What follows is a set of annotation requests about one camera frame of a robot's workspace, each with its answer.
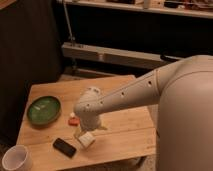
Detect green ceramic bowl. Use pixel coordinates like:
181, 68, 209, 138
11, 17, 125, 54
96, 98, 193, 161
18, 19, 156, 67
26, 96, 61, 126

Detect white rectangular box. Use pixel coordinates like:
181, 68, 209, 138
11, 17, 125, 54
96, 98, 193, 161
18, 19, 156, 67
77, 132, 95, 148

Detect orange red marker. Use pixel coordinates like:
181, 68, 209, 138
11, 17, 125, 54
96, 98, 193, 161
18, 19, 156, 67
68, 118, 80, 126

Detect upper wooden shelf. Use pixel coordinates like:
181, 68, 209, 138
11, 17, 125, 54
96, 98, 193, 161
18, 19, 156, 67
56, 0, 213, 19

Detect black phone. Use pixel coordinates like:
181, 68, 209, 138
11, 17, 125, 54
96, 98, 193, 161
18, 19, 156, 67
53, 138, 77, 158

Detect wooden table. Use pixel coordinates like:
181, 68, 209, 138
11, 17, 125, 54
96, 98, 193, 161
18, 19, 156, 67
17, 75, 156, 171

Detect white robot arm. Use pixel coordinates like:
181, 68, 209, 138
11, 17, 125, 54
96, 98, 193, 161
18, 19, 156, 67
74, 55, 213, 171

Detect low metal shelf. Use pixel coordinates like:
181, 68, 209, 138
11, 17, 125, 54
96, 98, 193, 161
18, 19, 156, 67
61, 42, 169, 69

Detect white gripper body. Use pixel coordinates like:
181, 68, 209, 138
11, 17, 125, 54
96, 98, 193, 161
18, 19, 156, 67
80, 115, 101, 131

